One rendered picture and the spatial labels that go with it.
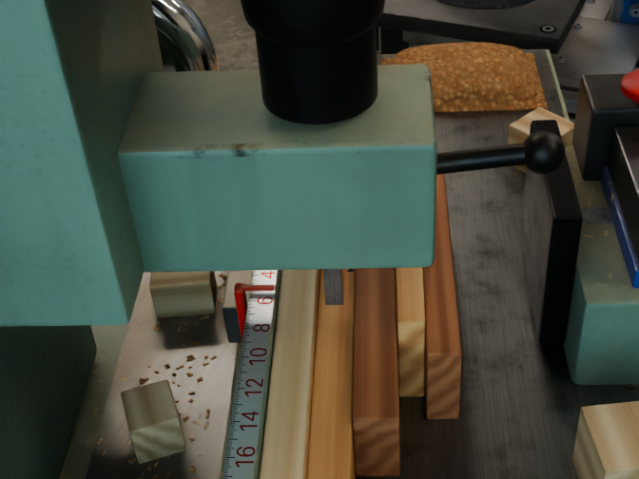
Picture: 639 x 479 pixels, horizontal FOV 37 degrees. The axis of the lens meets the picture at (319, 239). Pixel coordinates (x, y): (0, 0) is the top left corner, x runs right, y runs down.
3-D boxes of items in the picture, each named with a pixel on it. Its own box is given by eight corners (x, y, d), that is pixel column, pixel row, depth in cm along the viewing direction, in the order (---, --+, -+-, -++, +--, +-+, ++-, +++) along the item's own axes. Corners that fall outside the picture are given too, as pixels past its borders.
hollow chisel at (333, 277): (342, 305, 50) (338, 230, 47) (325, 305, 50) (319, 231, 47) (343, 293, 51) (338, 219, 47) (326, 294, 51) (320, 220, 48)
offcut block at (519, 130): (505, 162, 67) (508, 124, 65) (535, 144, 69) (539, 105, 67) (544, 183, 65) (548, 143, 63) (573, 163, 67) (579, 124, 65)
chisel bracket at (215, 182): (435, 295, 45) (438, 143, 40) (141, 298, 46) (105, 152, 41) (428, 199, 51) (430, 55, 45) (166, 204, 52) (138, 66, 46)
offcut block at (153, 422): (129, 424, 64) (120, 391, 62) (175, 411, 65) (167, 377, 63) (139, 465, 61) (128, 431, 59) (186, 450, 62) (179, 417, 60)
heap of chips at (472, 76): (547, 109, 72) (551, 76, 70) (380, 114, 73) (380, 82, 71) (532, 53, 79) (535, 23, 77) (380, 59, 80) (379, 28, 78)
